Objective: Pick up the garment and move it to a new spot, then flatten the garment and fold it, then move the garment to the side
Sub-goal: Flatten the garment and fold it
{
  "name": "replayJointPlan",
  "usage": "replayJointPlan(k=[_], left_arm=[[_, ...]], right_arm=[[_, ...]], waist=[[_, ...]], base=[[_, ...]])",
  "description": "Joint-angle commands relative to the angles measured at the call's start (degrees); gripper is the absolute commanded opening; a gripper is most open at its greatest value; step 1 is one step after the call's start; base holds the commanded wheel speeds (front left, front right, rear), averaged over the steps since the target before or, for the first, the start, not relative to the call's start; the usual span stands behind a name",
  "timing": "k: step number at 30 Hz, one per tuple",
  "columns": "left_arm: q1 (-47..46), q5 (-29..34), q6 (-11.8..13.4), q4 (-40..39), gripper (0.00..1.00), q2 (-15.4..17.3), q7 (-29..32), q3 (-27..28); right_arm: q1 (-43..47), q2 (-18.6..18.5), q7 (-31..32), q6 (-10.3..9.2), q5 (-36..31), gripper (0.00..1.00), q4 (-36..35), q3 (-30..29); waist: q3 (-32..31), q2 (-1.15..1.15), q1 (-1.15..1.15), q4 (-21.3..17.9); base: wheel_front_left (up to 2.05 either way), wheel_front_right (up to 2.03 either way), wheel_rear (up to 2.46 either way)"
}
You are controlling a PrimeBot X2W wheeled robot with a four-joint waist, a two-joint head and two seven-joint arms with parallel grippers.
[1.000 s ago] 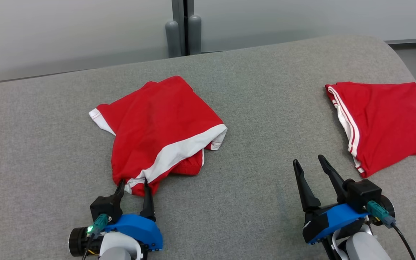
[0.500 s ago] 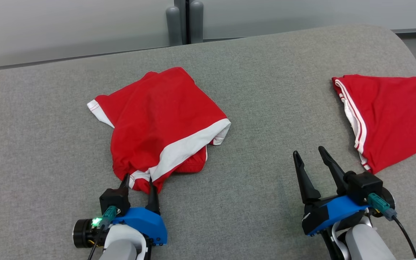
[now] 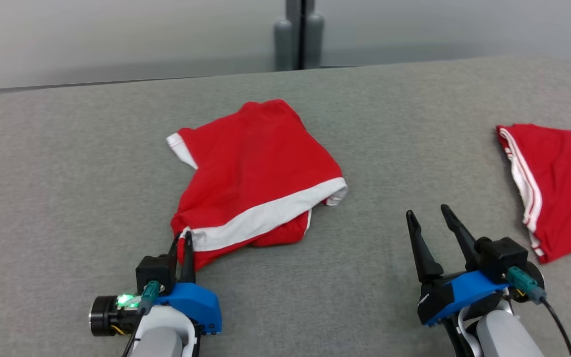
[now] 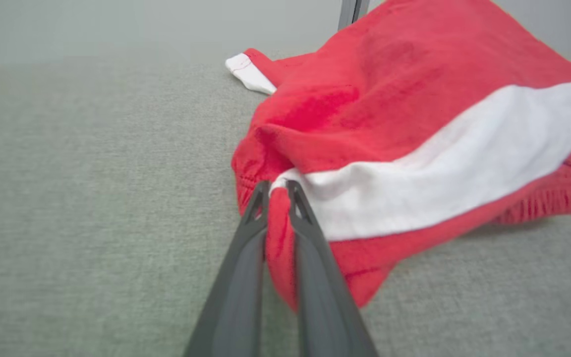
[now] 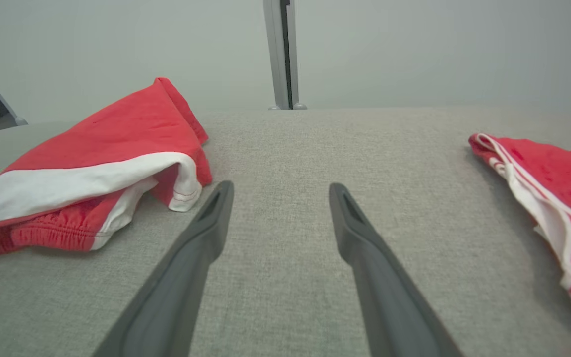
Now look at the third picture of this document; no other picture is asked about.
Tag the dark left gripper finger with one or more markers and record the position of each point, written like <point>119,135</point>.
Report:
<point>175,247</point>
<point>188,265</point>

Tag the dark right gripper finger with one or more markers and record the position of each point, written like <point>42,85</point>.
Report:
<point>461,238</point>
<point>423,258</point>

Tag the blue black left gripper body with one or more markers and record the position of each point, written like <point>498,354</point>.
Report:
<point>191,300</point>

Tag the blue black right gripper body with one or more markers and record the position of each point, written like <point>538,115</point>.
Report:
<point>464,292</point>

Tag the red shorts with white stripes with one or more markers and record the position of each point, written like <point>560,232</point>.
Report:
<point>251,163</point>

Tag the red white Bulls jersey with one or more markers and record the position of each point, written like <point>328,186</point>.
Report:
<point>568,188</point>

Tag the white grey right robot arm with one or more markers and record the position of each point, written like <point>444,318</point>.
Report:
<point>503,337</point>

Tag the grey fabric upholstered surface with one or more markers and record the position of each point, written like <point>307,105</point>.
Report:
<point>67,173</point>

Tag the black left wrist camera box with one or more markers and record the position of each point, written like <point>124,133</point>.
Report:
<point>155,272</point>

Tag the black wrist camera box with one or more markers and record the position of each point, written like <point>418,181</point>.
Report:
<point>506,258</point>
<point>155,272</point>

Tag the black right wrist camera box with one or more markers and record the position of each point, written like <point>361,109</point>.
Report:
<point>506,258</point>

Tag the grey cylindrical post bumper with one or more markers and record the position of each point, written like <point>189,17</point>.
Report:
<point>315,42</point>
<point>283,47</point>

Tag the grey vertical partition post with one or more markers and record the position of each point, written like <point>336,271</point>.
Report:
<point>299,29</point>

